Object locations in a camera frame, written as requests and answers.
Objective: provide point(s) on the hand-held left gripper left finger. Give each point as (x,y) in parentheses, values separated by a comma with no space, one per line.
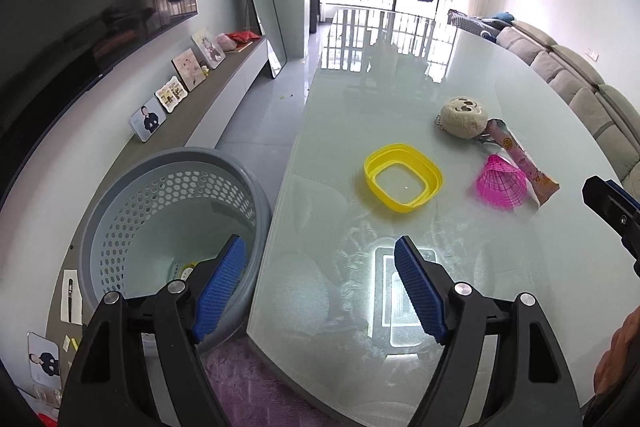
(217,292)

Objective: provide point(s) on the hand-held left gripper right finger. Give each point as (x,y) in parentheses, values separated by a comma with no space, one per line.
(420,292)

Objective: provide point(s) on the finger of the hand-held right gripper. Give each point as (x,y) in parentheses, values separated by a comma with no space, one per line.
(615,212)

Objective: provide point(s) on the yellow cardboard box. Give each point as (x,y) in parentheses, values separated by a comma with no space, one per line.
(191,268)

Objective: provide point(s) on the pink snack wrapper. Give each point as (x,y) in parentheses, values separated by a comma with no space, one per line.
(520,159)

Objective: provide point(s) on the pink plastic mesh cup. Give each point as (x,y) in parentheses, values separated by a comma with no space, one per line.
(502,184)

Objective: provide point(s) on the grey perforated plastic basket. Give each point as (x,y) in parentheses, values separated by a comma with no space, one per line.
(150,187)

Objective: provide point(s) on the yellow plastic lid frame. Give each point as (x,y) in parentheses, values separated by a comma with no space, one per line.
(372,172)

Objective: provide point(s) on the round beige plush toy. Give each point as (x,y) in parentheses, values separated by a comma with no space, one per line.
(462,117)

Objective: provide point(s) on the person's right hand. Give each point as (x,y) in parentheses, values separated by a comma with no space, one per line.
(622,352)

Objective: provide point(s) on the purple fluffy rug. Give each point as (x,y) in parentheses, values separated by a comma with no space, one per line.
(260,387)

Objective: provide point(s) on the beige sofa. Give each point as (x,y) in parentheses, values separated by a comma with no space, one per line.
(575,82)

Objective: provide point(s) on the white notepad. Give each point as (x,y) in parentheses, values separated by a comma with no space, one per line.
(79,297)

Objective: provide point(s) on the black pen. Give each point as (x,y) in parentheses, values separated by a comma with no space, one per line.
(70,299)

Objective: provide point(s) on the printed photo red figures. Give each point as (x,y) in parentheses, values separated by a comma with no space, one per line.
(45,418)

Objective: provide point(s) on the blue cloth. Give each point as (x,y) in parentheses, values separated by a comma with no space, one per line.
(504,18)

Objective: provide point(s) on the red cloth bag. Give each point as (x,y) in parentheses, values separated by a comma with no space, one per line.
(245,37)

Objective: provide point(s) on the dark suit portrait frame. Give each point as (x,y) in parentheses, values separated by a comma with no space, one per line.
(148,119)
(45,357)

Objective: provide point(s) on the ornate white photo frame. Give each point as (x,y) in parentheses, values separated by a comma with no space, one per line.
(172,94)

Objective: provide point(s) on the wooden edge photo frame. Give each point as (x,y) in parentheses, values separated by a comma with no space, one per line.
(189,69)

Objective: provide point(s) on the white tilted photo frame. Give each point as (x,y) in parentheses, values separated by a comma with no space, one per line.
(209,48)

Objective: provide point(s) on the black wall television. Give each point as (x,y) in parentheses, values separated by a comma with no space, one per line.
(75,17)

